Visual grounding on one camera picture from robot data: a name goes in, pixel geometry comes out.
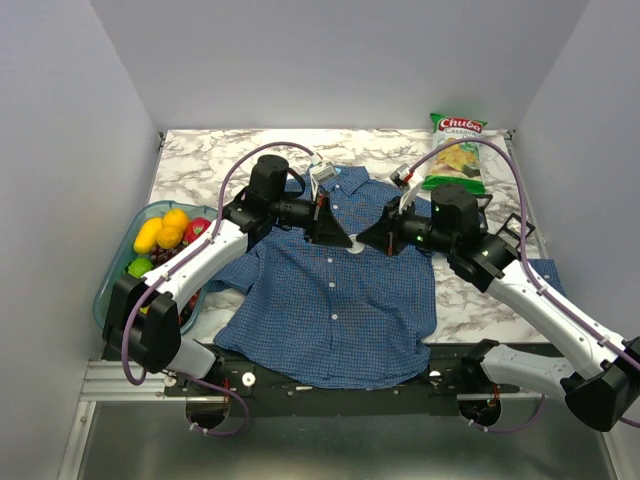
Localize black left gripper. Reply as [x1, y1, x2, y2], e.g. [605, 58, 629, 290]
[270, 190, 354, 248]

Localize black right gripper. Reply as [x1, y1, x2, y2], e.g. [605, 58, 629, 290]
[356, 195, 455, 256]

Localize blue checked shirt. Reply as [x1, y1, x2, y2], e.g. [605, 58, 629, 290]
[207, 164, 568, 390]

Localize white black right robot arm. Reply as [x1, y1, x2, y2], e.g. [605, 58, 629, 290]
[357, 184, 639, 432]

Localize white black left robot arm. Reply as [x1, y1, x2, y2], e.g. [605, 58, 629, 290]
[103, 155, 353, 395]

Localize black box with blue brooch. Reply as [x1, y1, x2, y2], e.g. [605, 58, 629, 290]
[475, 194, 493, 230]

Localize black box with gold brooch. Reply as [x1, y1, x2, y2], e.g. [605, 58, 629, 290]
[497, 212, 536, 250]

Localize green cassava chips bag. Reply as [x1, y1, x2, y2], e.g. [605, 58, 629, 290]
[423, 113, 487, 195]

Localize orange fruit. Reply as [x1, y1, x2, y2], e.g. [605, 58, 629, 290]
[156, 225, 184, 250]
[162, 208, 190, 232]

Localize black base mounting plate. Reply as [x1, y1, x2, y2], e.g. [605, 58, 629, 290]
[162, 343, 546, 418]

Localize dark purple grapes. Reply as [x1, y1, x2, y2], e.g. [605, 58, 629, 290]
[149, 243, 185, 267]

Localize yellow mango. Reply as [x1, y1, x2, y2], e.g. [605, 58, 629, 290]
[133, 217, 163, 255]

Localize teal plastic fruit basket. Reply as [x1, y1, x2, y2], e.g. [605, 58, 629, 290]
[93, 200, 217, 330]

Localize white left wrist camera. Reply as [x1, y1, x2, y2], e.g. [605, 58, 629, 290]
[308, 162, 337, 201]

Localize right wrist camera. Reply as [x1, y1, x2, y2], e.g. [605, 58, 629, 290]
[390, 164, 424, 213]

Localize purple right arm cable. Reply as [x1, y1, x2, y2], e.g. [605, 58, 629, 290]
[404, 137, 640, 434]

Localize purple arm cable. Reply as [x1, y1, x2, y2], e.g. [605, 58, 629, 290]
[404, 137, 640, 434]
[121, 140, 321, 437]

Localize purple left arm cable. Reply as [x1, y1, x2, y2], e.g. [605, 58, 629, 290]
[121, 140, 321, 437]

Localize aluminium frame rail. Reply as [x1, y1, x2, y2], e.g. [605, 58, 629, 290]
[79, 359, 176, 402]

